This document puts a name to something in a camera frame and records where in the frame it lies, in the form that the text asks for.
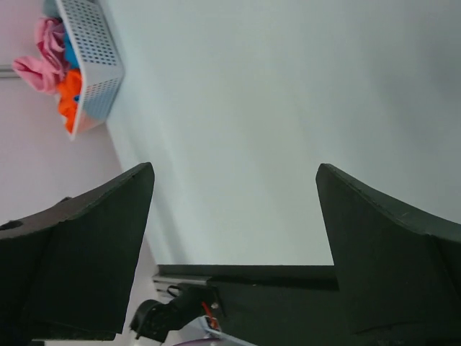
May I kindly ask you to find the blue t shirt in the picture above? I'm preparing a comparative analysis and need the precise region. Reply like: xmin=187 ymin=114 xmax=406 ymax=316
xmin=63 ymin=32 xmax=79 ymax=69

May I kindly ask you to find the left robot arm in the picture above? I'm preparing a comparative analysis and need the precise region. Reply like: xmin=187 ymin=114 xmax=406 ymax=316
xmin=130 ymin=284 xmax=218 ymax=343

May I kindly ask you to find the orange t shirt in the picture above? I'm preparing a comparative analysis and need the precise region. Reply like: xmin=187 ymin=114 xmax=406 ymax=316
xmin=57 ymin=68 xmax=82 ymax=133

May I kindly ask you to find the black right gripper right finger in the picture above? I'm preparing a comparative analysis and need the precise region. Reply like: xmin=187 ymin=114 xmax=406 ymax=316
xmin=315 ymin=164 xmax=460 ymax=334

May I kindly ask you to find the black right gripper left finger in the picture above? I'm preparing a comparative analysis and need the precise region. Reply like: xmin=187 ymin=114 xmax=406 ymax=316
xmin=1 ymin=163 xmax=155 ymax=341

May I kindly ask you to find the white perforated plastic basket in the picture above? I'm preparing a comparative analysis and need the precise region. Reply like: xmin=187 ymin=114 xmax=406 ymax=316
xmin=56 ymin=0 xmax=124 ymax=140

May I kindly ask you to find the pink t shirt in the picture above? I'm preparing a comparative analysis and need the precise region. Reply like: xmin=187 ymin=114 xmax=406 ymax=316
xmin=12 ymin=17 xmax=69 ymax=95

